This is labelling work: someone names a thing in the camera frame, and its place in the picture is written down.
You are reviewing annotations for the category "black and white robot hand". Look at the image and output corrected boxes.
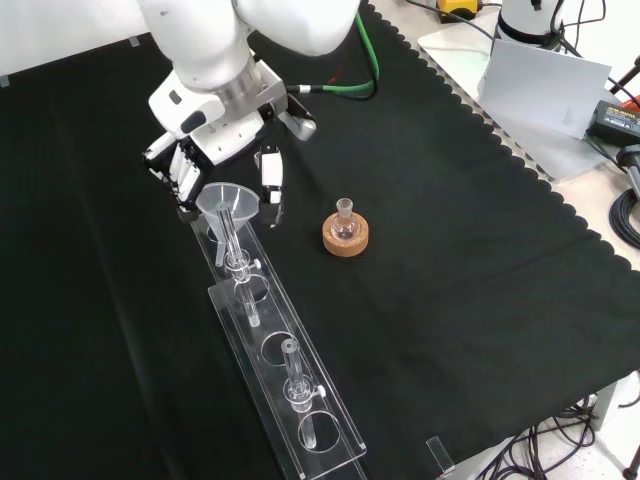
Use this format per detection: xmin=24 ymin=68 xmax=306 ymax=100
xmin=142 ymin=69 xmax=287 ymax=230

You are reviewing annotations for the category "clear plastic funnel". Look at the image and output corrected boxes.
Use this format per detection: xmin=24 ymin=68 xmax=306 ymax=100
xmin=194 ymin=183 xmax=261 ymax=267

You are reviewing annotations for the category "clear funnel stand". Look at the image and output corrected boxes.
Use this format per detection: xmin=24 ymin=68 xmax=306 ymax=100
xmin=189 ymin=202 xmax=369 ymax=480

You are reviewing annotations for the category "round-bottom glass flask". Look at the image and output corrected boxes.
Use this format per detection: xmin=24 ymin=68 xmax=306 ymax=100
xmin=332 ymin=198 xmax=360 ymax=241

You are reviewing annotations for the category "black cloth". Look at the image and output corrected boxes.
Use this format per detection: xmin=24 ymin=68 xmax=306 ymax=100
xmin=0 ymin=0 xmax=640 ymax=480

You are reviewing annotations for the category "yellow stop button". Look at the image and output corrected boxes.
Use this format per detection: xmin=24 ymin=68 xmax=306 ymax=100
xmin=433 ymin=0 xmax=482 ymax=24

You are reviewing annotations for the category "grey upright card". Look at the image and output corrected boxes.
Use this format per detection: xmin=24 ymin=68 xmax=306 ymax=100
xmin=477 ymin=38 xmax=613 ymax=141

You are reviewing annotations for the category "black power adapter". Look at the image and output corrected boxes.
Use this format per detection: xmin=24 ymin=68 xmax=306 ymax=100
xmin=584 ymin=99 xmax=640 ymax=147

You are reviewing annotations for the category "black and red tripod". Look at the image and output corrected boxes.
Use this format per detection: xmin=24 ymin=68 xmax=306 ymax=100
xmin=606 ymin=52 xmax=640 ymax=110

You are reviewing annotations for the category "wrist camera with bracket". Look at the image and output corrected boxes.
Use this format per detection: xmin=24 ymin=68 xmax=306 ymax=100
xmin=259 ymin=62 xmax=318 ymax=143

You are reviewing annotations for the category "cork ring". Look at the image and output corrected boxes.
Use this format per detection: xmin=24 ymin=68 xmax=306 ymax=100
xmin=321 ymin=212 xmax=372 ymax=259

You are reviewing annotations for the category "green cable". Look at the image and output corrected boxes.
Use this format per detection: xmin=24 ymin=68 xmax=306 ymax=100
xmin=287 ymin=9 xmax=382 ymax=102

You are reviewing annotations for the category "pale base plate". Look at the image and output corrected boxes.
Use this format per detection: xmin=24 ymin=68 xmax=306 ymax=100
xmin=417 ymin=9 xmax=626 ymax=182

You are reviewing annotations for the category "black coiled cable bundle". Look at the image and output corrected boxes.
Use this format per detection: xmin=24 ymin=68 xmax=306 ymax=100
xmin=608 ymin=188 xmax=640 ymax=257

